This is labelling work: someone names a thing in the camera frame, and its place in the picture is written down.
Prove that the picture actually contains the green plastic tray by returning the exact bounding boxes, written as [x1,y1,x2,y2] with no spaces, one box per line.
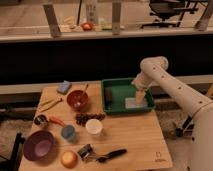
[101,78,155,115]

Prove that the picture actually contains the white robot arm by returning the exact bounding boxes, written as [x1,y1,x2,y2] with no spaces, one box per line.
[132,56,213,171]

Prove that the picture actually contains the white cup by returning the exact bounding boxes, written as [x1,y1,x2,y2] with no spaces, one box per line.
[85,119,103,135]

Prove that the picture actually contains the wooden spoon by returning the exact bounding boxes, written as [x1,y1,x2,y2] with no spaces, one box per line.
[78,84,89,103]

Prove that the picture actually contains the red bowl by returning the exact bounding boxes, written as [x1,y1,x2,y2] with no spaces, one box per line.
[66,90,89,111]

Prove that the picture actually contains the blue sponge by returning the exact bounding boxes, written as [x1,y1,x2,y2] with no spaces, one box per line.
[57,81,72,94]

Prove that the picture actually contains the black binder clip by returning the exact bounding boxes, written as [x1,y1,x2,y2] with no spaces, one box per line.
[78,144,94,162]

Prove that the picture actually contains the blue cup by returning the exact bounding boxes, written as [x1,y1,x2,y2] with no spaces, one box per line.
[61,125,76,141]

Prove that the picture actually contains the red round object on shelf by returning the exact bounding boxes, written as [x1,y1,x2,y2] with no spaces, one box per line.
[81,22,94,31]

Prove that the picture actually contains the orange carrot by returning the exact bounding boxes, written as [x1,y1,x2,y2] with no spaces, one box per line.
[49,116,65,127]

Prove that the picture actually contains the black office chair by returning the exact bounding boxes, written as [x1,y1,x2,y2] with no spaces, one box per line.
[141,0,197,29]

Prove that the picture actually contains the orange fruit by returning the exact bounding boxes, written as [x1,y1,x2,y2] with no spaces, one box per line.
[61,151,78,169]

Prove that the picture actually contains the small metal cup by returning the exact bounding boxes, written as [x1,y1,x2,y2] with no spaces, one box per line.
[34,115,48,129]

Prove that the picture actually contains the purple bowl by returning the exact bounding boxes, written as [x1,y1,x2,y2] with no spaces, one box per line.
[23,130,54,161]

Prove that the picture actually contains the black chair at left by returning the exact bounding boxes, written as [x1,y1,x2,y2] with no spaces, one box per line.
[0,133,25,171]

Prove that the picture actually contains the black handled utensil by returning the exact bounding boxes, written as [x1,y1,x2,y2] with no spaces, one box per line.
[96,149,127,163]

